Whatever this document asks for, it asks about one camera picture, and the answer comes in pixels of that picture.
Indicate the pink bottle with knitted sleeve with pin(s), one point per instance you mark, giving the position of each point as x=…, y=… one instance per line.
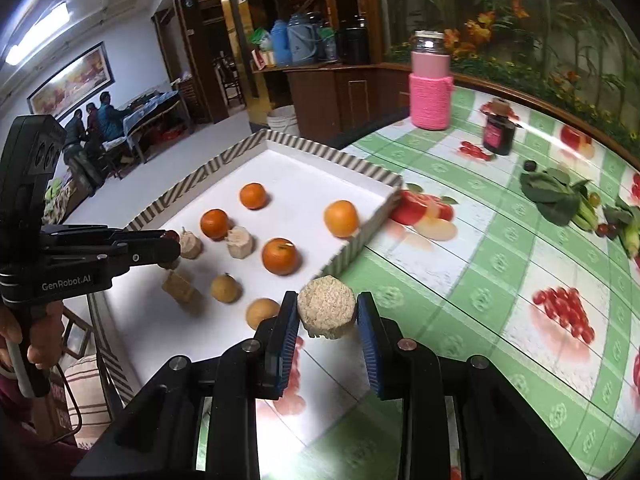
x=431, y=90

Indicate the beige cookie piece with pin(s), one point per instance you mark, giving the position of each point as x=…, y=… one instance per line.
x=240, y=242
x=326, y=312

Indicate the dark jar with pink label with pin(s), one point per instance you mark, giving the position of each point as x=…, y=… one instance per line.
x=500, y=132

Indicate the green plastic bag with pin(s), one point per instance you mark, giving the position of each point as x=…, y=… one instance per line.
x=262, y=40

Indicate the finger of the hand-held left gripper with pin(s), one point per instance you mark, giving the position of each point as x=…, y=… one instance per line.
x=90, y=232
x=155, y=254

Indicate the orange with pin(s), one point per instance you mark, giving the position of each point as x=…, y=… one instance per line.
x=252, y=196
x=341, y=218
x=215, y=223
x=281, y=256

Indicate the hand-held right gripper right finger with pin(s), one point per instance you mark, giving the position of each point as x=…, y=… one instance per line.
x=370, y=345

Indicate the green checked fruit-print tablecloth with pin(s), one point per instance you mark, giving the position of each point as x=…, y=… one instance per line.
x=475, y=270

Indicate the wooden cabinet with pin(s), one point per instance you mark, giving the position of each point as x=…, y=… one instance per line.
x=340, y=95

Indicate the striped seat cushion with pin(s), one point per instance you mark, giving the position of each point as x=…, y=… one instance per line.
x=82, y=390

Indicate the person's left hand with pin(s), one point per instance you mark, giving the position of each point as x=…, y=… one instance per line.
x=47, y=340

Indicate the green bok choy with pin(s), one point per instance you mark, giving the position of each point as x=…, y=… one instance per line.
x=550, y=195

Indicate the table with blue cloth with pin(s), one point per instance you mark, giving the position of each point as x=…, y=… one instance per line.
x=150, y=115

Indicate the red date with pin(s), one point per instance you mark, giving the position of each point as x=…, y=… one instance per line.
x=605, y=230
x=172, y=235

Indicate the person's left forearm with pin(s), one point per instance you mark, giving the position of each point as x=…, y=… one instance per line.
x=15, y=410

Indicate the black pot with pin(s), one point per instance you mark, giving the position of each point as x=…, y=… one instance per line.
x=356, y=42

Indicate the wooden chair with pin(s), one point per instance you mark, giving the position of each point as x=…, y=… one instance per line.
x=230, y=77

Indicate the small dark round fruit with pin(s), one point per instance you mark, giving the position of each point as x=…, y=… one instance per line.
x=530, y=165

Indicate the brown longan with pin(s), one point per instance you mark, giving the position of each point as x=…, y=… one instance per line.
x=225, y=287
x=262, y=312

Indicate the blue thermos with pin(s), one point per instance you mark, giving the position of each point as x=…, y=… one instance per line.
x=281, y=42

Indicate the corn cob with husk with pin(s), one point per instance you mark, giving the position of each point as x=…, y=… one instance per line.
x=627, y=232

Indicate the ceiling light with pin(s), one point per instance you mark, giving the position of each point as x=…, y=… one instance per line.
x=37, y=32

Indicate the white plastic bucket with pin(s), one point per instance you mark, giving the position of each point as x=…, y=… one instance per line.
x=284, y=120

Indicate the grey-blue thermos jug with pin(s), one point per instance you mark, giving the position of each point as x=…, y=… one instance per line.
x=305, y=37

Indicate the framed wall painting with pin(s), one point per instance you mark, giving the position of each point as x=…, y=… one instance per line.
x=72, y=77

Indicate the white tray with striped rim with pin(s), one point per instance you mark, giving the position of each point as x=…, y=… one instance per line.
x=300, y=175

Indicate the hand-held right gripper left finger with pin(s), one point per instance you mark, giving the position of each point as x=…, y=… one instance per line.
x=282, y=345

